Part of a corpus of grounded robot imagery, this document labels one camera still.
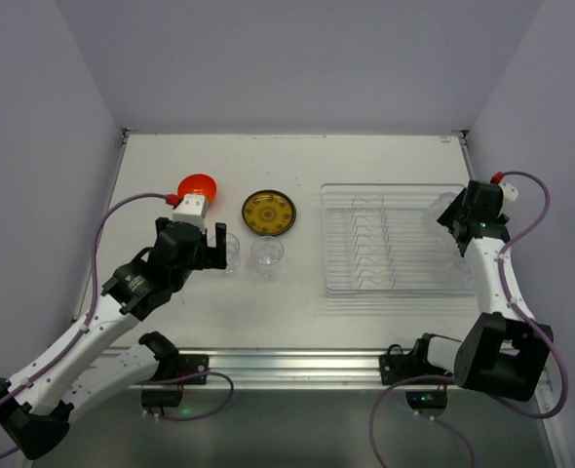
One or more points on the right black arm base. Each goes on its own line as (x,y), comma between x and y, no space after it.
(404,368)

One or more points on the clear plastic dish rack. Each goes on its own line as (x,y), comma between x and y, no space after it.
(377,240)

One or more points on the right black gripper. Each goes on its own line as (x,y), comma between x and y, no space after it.
(456,222)

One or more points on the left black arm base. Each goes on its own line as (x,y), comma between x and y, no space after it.
(185,370)

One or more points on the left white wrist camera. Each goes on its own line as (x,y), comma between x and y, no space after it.
(192,210)

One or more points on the aluminium front rail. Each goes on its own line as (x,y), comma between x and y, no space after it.
(292,368)

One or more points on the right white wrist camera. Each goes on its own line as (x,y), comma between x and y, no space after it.
(507,187)

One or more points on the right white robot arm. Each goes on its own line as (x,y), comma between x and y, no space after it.
(505,351)

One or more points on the clear glass cup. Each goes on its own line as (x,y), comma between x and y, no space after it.
(438,207)
(266,254)
(232,254)
(460,270)

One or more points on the yellow patterned plate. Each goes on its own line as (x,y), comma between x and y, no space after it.
(269,213)

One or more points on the orange plastic bowl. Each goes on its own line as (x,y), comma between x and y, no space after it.
(198,184)

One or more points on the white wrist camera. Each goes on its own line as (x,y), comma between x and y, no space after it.
(192,210)
(507,187)

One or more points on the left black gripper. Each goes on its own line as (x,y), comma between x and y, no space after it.
(210,251)

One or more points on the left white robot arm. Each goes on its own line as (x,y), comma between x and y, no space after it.
(39,403)

